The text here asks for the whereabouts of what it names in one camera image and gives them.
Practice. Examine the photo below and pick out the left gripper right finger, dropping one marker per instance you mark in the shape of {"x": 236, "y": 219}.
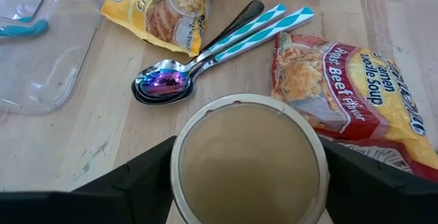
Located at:
{"x": 383, "y": 203}

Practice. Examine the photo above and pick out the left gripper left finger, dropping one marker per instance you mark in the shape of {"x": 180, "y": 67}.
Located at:
{"x": 85, "y": 207}

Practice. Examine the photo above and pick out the roast beef ramen packet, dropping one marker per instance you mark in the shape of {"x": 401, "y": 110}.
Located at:
{"x": 352, "y": 90}

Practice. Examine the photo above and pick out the beige lid jar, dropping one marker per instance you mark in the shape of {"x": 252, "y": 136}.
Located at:
{"x": 250, "y": 169}

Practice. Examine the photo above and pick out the yellow ramen noodle packet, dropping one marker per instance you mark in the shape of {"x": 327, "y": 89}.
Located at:
{"x": 161, "y": 11}

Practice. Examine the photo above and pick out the clear plastic bin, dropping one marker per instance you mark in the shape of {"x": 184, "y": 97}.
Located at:
{"x": 41, "y": 73}

